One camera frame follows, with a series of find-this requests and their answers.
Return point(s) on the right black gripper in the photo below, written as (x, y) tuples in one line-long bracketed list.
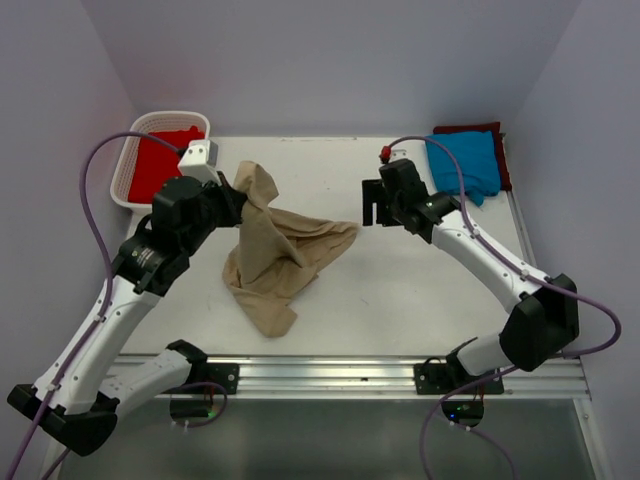
[(373, 191)]

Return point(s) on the aluminium mounting rail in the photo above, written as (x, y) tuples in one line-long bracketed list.
[(386, 377)]

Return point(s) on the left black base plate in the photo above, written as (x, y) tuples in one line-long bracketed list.
[(207, 378)]

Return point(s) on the white plastic laundry basket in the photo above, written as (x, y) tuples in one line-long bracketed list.
[(156, 121)]

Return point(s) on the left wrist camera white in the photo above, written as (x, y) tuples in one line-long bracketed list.
[(200, 160)]

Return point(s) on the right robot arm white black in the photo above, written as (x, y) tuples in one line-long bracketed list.
[(542, 311)]

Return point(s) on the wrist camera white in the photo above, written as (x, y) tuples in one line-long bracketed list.
[(390, 154), (200, 160)]

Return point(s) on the red t shirt in basket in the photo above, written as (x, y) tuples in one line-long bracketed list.
[(155, 163)]

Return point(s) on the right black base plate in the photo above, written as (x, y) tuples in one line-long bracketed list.
[(435, 380)]

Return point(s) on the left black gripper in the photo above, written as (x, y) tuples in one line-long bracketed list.
[(231, 198)]

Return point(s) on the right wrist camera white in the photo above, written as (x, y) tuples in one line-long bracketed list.
[(390, 154)]

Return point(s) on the folded dark red t shirt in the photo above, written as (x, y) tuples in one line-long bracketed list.
[(498, 138)]

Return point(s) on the folded blue t shirt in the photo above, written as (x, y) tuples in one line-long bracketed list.
[(475, 155)]

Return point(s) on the beige polo shirt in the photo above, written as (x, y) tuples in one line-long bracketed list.
[(279, 253)]

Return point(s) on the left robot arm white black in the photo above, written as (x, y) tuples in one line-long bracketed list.
[(74, 401)]

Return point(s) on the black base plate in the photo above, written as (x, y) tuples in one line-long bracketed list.
[(435, 380), (207, 378)]

